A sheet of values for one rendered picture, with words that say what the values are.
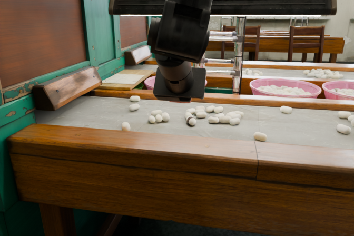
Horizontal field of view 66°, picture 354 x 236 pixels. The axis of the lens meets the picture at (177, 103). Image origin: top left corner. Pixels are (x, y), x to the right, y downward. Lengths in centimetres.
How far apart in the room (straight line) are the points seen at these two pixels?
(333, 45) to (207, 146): 323
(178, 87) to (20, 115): 45
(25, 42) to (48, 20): 12
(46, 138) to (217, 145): 40
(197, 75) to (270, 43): 304
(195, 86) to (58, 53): 54
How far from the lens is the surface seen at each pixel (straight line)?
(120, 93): 104
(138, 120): 82
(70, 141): 68
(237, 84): 101
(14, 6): 82
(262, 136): 71
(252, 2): 80
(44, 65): 90
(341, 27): 625
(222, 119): 80
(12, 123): 79
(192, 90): 54
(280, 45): 359
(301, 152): 65
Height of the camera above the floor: 105
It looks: 19 degrees down
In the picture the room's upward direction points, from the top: straight up
